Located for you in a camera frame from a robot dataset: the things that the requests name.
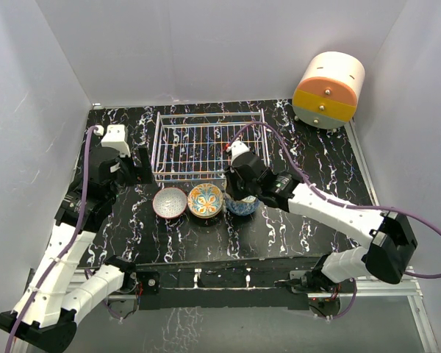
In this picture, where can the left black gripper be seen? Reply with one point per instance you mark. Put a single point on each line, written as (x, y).
(142, 170)

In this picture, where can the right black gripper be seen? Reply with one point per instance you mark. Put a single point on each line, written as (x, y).
(231, 174)

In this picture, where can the blue white patterned bowl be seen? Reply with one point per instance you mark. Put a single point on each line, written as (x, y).
(243, 207)

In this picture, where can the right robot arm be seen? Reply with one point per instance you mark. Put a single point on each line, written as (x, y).
(386, 240)

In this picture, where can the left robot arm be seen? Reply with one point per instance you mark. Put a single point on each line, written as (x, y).
(48, 313)

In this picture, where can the red rimmed patterned bowl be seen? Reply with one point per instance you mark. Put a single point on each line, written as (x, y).
(169, 203)

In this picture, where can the orange blue floral bowl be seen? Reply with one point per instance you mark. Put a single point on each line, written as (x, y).
(205, 200)

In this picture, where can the round pastel drawer cabinet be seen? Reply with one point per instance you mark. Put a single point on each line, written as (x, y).
(328, 93)

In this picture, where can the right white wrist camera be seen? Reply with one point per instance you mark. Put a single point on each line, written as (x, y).
(235, 149)

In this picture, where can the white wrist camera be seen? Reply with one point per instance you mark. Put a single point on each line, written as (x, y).
(115, 137)
(235, 149)

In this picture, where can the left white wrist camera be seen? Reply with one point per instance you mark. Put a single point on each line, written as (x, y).
(115, 137)

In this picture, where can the white wire dish rack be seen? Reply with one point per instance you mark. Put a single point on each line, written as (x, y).
(190, 147)

